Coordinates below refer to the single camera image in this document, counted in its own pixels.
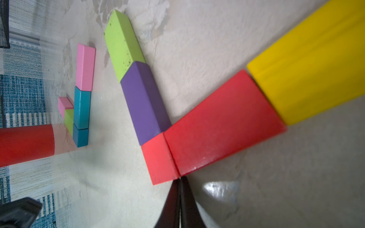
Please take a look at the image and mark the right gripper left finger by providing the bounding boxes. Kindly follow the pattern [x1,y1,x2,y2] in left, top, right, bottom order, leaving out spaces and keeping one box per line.
[1,197,43,228]

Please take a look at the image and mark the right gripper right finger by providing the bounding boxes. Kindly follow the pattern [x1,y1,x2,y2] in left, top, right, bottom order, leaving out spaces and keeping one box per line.
[155,176,206,228]

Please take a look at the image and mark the red small block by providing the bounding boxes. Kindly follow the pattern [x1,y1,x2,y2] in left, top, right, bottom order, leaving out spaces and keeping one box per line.
[141,133,181,185]

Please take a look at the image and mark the teal small block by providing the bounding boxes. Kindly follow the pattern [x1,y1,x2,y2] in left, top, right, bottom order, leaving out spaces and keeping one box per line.
[73,125,89,148]

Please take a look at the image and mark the purple block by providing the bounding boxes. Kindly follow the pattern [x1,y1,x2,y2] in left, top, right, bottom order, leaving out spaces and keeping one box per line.
[120,61,171,145]

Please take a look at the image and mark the lime green block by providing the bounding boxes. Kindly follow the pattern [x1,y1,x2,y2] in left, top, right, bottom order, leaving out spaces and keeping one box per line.
[104,10,146,82]
[64,109,74,136]

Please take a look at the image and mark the red long block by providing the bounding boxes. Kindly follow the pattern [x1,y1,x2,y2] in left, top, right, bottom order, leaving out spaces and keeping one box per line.
[164,70,287,176]

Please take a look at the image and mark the pink block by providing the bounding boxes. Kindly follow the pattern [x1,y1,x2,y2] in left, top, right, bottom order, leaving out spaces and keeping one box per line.
[58,97,74,119]
[76,43,96,92]

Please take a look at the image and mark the teal long block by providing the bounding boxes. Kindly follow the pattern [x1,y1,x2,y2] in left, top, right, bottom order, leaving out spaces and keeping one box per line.
[74,86,91,129]

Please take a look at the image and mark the yellow block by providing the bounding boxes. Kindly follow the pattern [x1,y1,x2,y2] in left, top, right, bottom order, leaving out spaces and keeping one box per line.
[248,1,365,125]

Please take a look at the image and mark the red pen cup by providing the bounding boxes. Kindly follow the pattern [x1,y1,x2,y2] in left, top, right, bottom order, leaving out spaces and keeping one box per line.
[1,123,77,167]

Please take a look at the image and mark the black wire shelf rack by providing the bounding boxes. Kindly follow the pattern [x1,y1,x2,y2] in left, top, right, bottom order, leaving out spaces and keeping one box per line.
[0,0,10,49]

